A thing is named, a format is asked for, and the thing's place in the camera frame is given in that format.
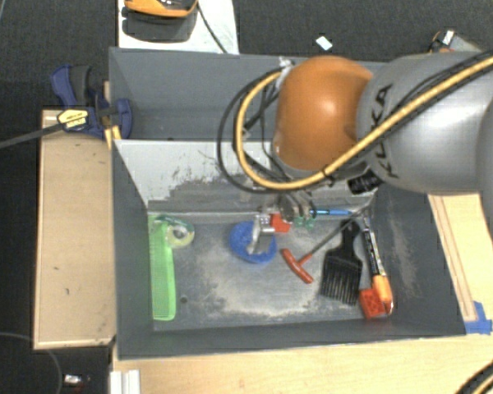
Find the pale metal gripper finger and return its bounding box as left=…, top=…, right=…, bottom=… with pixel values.
left=246, top=214, right=270, bottom=257
left=257, top=226, right=277, bottom=255

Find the blue round disc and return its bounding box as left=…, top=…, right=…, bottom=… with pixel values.
left=228, top=221, right=279, bottom=265

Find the small red block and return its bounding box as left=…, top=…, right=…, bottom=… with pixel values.
left=270, top=213, right=293, bottom=234

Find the blue pen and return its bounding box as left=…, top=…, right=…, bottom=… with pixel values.
left=312, top=208, right=351, bottom=218

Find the grey metal bin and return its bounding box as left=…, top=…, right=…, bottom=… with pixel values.
left=108, top=46, right=468, bottom=360

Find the clear green tape dispenser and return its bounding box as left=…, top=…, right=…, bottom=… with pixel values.
left=155, top=215, right=196, bottom=249

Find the black hair pick comb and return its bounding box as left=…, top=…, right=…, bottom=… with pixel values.
left=319, top=218, right=364, bottom=307

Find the green plastic comb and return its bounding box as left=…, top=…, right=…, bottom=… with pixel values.
left=149, top=214, right=177, bottom=322

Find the black and orange marker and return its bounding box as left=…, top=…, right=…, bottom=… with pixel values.
left=360, top=214, right=394, bottom=316

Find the red ribbed cube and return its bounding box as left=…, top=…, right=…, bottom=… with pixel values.
left=358, top=286, right=390, bottom=320

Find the pale wood flat board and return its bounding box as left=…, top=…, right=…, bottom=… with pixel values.
left=32, top=108, right=118, bottom=350

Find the red-handled T hex key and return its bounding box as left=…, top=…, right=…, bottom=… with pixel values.
left=279, top=205, right=371, bottom=286

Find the black cylinder on white bracket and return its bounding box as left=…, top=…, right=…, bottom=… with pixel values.
left=346, top=172, right=385, bottom=196

